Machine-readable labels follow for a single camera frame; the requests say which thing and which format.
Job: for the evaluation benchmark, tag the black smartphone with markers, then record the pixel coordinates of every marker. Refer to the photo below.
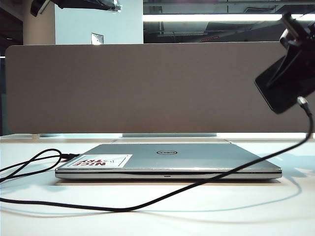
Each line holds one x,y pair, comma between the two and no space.
283,98

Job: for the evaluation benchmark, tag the brown desk divider panel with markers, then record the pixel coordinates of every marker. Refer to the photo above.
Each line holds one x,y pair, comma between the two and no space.
147,88

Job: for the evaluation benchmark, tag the silver Dell laptop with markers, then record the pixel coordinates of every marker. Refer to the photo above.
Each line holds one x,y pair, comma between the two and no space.
197,159

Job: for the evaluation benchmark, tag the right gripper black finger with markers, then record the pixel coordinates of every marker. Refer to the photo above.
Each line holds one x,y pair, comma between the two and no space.
281,66

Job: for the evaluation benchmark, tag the white ceiling light strip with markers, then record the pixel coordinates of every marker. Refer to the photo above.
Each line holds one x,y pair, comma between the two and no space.
209,18

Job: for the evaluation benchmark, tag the white red laptop sticker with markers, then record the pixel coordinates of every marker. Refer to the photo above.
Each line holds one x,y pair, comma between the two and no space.
115,159

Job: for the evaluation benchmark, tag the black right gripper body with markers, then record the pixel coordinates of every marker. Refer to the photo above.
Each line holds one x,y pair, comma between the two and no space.
302,35

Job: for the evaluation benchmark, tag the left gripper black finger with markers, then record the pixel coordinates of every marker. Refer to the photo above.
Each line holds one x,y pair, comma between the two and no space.
86,4

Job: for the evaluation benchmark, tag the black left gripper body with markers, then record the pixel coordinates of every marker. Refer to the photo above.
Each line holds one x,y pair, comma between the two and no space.
39,6

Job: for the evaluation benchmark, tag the red background sign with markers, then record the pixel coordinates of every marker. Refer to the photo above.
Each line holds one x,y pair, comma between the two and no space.
210,38

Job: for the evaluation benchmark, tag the silver wall plate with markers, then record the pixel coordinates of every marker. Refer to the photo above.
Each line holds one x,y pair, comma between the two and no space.
97,38

